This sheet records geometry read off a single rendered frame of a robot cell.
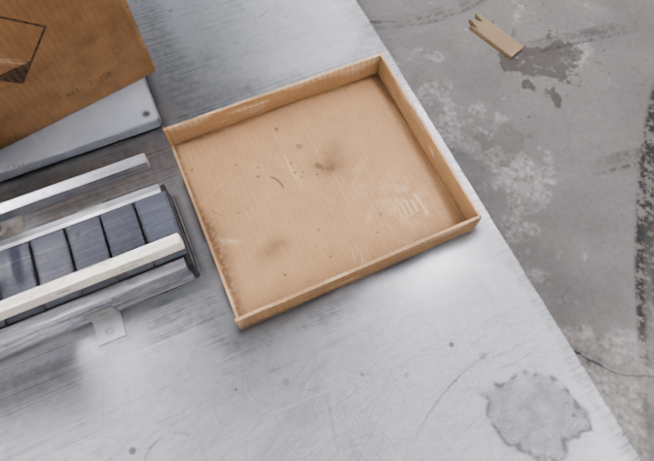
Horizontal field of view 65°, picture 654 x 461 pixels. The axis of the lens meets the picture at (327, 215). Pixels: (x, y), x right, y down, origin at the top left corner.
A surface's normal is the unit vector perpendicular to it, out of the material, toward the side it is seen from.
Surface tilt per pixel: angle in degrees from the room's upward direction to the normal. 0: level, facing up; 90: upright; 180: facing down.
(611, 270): 0
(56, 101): 90
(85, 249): 0
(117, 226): 0
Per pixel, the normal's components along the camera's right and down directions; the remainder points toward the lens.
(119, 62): 0.57, 0.75
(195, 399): 0.02, -0.40
